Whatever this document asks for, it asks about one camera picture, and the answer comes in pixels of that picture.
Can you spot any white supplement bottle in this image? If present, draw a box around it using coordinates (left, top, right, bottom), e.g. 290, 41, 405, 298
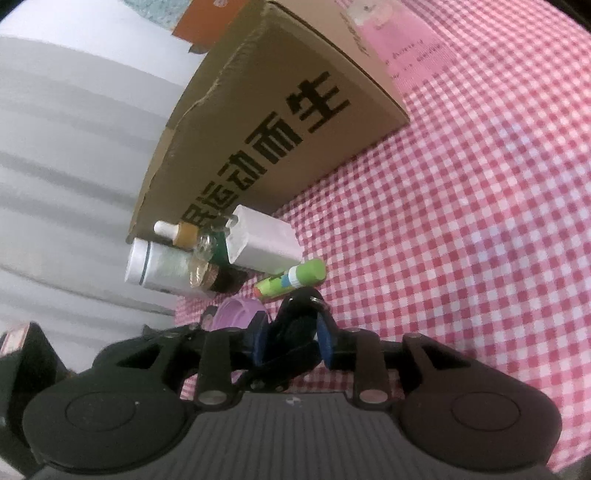
124, 237, 218, 294

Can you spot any brown cardboard box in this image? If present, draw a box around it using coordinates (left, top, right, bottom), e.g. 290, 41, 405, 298
127, 0, 411, 245

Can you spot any green glue stick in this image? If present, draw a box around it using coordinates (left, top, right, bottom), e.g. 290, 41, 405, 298
254, 258, 327, 302

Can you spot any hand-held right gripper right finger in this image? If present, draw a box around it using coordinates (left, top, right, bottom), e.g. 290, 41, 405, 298
315, 309, 468, 409

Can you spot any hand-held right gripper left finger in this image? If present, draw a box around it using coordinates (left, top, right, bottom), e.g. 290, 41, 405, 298
92, 318, 271, 409

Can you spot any white curtain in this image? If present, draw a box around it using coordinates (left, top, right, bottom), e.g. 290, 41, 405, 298
0, 34, 188, 333

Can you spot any pink checked tablecloth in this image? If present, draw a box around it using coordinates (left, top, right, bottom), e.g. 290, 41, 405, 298
173, 0, 591, 472

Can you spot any black key fob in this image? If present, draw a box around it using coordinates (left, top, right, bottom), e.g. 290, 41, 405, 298
267, 290, 329, 386

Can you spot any green glass dropper bottle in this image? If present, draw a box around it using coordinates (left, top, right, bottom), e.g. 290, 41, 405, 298
154, 220, 232, 266

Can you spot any white wall charger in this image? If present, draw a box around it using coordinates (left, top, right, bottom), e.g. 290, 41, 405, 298
225, 204, 303, 274

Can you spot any orange appliance box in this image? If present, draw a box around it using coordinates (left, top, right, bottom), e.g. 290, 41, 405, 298
173, 0, 266, 54

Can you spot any teal floral wall cloth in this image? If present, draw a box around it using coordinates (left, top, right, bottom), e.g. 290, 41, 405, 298
124, 0, 195, 28

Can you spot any pink printed packet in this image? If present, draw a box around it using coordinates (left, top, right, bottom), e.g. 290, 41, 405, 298
333, 0, 462, 81

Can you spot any purple plastic lid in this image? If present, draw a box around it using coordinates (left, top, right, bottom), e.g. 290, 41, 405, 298
202, 298, 271, 333

